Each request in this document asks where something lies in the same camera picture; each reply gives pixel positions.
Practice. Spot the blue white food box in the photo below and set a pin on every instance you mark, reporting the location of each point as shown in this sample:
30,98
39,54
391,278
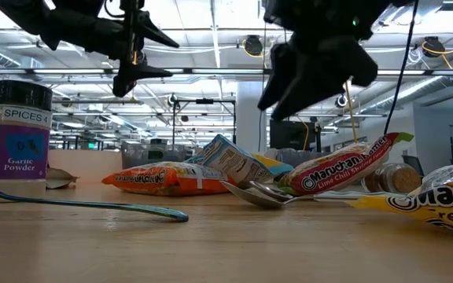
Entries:
230,159

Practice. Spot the iridescent rainbow metal spoon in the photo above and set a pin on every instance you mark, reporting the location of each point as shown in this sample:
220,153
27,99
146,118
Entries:
171,214

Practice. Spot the glass jar brown spice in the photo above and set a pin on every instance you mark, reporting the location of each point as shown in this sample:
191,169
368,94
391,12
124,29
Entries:
397,178

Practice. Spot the black monitor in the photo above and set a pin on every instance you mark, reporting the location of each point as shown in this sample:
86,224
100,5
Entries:
289,135

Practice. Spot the brown spice pouch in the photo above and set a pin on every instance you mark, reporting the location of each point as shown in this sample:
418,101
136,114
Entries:
59,178

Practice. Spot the orange ramen packet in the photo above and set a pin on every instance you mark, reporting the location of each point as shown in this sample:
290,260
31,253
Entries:
163,181

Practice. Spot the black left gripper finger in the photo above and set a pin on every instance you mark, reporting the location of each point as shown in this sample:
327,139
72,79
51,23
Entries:
140,72
153,31

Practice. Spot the lime chili shrimp ramen packet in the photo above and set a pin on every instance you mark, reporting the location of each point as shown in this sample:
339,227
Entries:
340,169

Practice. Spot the yellow ramen packet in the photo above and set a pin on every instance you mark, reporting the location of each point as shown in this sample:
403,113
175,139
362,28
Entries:
439,204

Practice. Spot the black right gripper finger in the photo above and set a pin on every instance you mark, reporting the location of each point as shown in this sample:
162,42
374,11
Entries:
279,67
313,90

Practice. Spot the pale pink bowl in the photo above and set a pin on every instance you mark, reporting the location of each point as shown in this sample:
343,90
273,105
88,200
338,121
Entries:
85,165

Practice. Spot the black metal stand frame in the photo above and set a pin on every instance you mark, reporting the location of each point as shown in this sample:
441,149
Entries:
205,100

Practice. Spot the long ceiling light strip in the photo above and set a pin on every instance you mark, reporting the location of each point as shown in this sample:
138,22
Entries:
218,71

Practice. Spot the garlic powder spice jar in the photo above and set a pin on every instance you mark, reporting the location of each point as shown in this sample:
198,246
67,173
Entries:
18,149

